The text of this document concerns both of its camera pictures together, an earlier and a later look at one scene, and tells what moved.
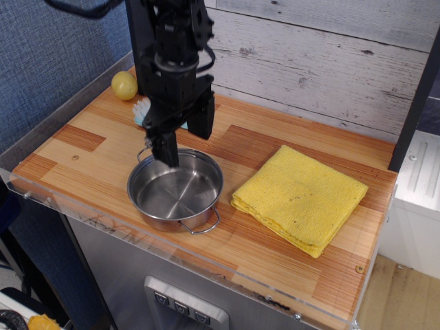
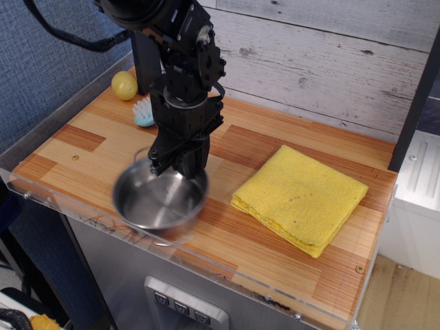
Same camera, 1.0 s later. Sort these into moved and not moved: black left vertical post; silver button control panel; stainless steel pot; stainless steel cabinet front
Moved: stainless steel pot
Not moved: silver button control panel; stainless steel cabinet front; black left vertical post
